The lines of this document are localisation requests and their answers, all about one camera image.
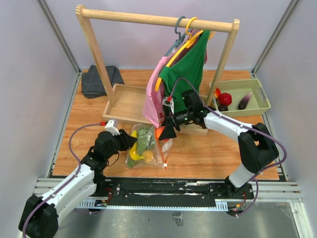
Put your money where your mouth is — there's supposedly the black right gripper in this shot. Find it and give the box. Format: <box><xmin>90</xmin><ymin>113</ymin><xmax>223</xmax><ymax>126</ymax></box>
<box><xmin>159</xmin><ymin>107</ymin><xmax>193</xmax><ymax>140</ymax></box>

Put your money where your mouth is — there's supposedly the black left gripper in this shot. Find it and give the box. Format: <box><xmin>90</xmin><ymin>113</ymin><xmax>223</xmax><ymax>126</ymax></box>
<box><xmin>105</xmin><ymin>128</ymin><xmax>137</xmax><ymax>160</ymax></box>

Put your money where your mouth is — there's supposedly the orange fake peach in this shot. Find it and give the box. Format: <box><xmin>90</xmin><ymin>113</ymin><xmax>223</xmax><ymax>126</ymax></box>
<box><xmin>155</xmin><ymin>126</ymin><xmax>165</xmax><ymax>140</ymax></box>

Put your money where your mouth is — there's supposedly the clear zip top bag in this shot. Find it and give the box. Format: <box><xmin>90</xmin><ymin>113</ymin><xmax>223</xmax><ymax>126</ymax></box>
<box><xmin>125</xmin><ymin>124</ymin><xmax>174</xmax><ymax>169</ymax></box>

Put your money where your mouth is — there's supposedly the small dark fake plum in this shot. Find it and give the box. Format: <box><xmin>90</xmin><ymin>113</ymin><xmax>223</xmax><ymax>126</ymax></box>
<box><xmin>218</xmin><ymin>105</ymin><xmax>228</xmax><ymax>112</ymax></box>

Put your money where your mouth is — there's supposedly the red fake chili pepper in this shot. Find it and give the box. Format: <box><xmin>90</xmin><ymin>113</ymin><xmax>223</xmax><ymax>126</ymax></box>
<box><xmin>214</xmin><ymin>88</ymin><xmax>221</xmax><ymax>99</ymax></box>

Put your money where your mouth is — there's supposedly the red fake apple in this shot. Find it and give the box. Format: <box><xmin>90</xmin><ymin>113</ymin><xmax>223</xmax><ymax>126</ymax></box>
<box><xmin>217</xmin><ymin>93</ymin><xmax>232</xmax><ymax>106</ymax></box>

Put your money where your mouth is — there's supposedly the dark purple fake eggplant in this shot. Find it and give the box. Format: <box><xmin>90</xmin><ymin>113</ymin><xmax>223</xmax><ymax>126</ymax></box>
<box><xmin>238</xmin><ymin>92</ymin><xmax>253</xmax><ymax>110</ymax></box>

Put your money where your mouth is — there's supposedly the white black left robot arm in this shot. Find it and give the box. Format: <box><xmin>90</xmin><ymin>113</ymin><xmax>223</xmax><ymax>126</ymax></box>
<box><xmin>18</xmin><ymin>129</ymin><xmax>137</xmax><ymax>238</ymax></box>

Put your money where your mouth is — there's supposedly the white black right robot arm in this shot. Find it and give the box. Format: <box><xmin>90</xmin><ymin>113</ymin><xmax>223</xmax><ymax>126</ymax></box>
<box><xmin>158</xmin><ymin>90</ymin><xmax>279</xmax><ymax>198</ymax></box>

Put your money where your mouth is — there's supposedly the yellow fake banana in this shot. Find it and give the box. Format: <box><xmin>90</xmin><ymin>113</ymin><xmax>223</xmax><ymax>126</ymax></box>
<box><xmin>129</xmin><ymin>130</ymin><xmax>144</xmax><ymax>161</ymax></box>

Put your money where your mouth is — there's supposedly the green fake lettuce leaf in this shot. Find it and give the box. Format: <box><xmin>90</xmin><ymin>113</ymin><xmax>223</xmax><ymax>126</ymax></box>
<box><xmin>126</xmin><ymin>124</ymin><xmax>156</xmax><ymax>169</ymax></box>

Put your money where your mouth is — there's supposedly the pink shirt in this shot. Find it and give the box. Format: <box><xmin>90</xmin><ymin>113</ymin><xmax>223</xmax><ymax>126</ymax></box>
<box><xmin>143</xmin><ymin>36</ymin><xmax>207</xmax><ymax>127</ymax></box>

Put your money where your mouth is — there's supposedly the wooden clothes rack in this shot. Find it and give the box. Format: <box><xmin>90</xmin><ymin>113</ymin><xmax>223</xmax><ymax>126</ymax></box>
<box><xmin>75</xmin><ymin>4</ymin><xmax>240</xmax><ymax>136</ymax></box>

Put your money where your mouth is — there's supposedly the green sleeveless shirt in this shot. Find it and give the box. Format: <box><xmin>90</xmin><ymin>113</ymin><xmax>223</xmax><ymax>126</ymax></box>
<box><xmin>159</xmin><ymin>31</ymin><xmax>210</xmax><ymax>112</ymax></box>

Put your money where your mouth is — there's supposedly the dark grey folded cloth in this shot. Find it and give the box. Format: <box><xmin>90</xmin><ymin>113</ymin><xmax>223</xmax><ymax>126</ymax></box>
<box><xmin>81</xmin><ymin>65</ymin><xmax>124</xmax><ymax>99</ymax></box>

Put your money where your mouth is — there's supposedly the grey-green clothes hanger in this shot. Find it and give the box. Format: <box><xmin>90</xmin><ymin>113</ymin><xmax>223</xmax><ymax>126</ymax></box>
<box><xmin>163</xmin><ymin>15</ymin><xmax>188</xmax><ymax>58</ymax></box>

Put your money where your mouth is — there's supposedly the yellow clothes hanger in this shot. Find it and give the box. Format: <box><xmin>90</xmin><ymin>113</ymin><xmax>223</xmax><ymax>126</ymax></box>
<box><xmin>155</xmin><ymin>17</ymin><xmax>215</xmax><ymax>92</ymax></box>

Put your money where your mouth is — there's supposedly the light green plastic basket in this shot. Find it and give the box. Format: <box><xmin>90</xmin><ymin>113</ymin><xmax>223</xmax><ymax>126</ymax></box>
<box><xmin>217</xmin><ymin>78</ymin><xmax>271</xmax><ymax>118</ymax></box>

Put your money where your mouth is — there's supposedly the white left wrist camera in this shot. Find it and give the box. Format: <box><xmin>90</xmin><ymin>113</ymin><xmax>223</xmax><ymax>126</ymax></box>
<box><xmin>104</xmin><ymin>119</ymin><xmax>120</xmax><ymax>136</ymax></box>

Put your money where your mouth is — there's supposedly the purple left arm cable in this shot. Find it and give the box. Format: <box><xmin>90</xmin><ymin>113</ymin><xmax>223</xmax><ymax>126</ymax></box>
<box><xmin>21</xmin><ymin>121</ymin><xmax>105</xmax><ymax>238</ymax></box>

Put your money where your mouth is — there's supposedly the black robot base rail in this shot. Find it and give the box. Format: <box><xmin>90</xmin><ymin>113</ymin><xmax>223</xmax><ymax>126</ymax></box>
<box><xmin>90</xmin><ymin>178</ymin><xmax>254</xmax><ymax>208</ymax></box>

